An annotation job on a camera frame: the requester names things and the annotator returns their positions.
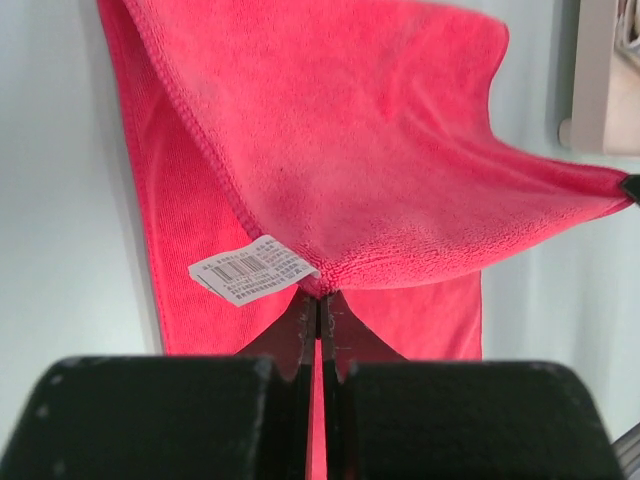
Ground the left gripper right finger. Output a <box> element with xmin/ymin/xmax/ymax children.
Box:
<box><xmin>319</xmin><ymin>293</ymin><xmax>624</xmax><ymax>479</ymax></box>

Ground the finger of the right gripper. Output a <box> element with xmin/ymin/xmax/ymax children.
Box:
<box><xmin>620</xmin><ymin>174</ymin><xmax>640</xmax><ymax>204</ymax></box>

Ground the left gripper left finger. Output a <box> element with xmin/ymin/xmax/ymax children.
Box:
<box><xmin>1</xmin><ymin>293</ymin><xmax>316</xmax><ymax>479</ymax></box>

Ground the pink red towel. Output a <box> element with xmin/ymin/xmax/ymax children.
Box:
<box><xmin>98</xmin><ymin>1</ymin><xmax>635</xmax><ymax>479</ymax></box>

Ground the cream plastic tray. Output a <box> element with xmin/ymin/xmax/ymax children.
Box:
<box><xmin>558</xmin><ymin>1</ymin><xmax>639</xmax><ymax>157</ymax></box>

